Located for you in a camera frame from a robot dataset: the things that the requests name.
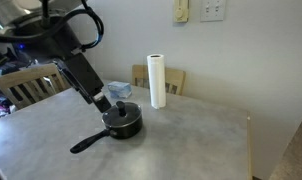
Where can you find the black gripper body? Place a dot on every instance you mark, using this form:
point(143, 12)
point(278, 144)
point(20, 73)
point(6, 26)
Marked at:
point(84, 78)

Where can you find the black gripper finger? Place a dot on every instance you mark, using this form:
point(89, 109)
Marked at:
point(103, 104)

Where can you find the glass lid with black knob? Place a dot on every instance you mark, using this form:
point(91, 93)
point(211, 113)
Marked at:
point(131, 113)

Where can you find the blue tissue box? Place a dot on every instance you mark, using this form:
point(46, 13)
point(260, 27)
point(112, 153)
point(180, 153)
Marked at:
point(119, 89)

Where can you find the white paper towel roll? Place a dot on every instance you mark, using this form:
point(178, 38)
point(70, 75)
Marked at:
point(156, 80)

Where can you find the light wooden slat-back chair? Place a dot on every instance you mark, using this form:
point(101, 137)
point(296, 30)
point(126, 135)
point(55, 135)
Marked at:
point(21, 75)

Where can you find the dark bags pile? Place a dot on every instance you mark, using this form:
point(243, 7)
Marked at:
point(4, 65)

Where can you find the wooden chair with solid top rail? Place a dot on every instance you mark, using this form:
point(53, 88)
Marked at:
point(175, 78)

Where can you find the beige wall thermostat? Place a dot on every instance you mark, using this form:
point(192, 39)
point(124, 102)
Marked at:
point(181, 11)

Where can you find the white light switch plate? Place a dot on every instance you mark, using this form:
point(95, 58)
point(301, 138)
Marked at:
point(212, 10)

